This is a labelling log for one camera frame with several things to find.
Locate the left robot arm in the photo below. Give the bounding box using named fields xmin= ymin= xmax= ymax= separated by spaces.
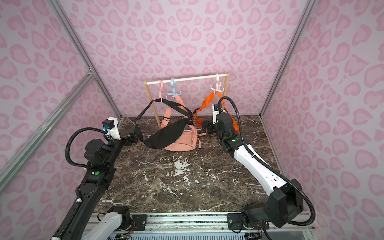
xmin=52 ymin=137 xmax=138 ymax=240

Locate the wooden clothes rack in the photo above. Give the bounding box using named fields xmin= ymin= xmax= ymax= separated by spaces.
xmin=143 ymin=71 xmax=230 ymax=129

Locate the black corrugated left cable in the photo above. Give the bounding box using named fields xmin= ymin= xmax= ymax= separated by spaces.
xmin=65 ymin=127 xmax=106 ymax=169

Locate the pink plastic hook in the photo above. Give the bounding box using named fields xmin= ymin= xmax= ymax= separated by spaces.
xmin=158 ymin=80 xmax=164 ymax=103

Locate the orange bag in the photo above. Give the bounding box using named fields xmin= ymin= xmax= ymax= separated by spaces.
xmin=193 ymin=93 xmax=240 ymax=136

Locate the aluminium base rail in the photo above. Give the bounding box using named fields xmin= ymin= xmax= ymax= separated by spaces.
xmin=80 ymin=211 xmax=317 ymax=240

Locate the pink bag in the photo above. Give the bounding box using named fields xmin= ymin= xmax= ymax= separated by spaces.
xmin=161 ymin=107 xmax=198 ymax=152

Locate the black corrugated right cable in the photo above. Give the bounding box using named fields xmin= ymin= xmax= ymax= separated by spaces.
xmin=217 ymin=95 xmax=316 ymax=227

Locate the black bag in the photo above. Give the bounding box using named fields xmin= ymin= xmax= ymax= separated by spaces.
xmin=130 ymin=99 xmax=193 ymax=149

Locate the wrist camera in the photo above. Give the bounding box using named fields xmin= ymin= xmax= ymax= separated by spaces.
xmin=102 ymin=117 xmax=121 ymax=140
xmin=212 ymin=104 xmax=221 ymax=125

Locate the white plastic hook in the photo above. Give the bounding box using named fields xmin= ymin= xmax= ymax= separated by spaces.
xmin=211 ymin=74 xmax=224 ymax=93

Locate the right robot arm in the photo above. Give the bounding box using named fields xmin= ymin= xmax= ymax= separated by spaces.
xmin=203 ymin=111 xmax=304 ymax=228

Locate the black corrugated cable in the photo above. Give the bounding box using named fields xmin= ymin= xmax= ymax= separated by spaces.
xmin=65 ymin=127 xmax=106 ymax=169
xmin=217 ymin=95 xmax=316 ymax=227

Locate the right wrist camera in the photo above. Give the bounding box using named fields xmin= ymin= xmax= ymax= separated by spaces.
xmin=212 ymin=104 xmax=221 ymax=125

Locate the blue plastic hook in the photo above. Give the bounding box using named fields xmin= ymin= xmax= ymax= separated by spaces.
xmin=167 ymin=78 xmax=182 ymax=97

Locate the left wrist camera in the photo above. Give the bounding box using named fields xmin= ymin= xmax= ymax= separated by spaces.
xmin=102 ymin=117 xmax=121 ymax=140

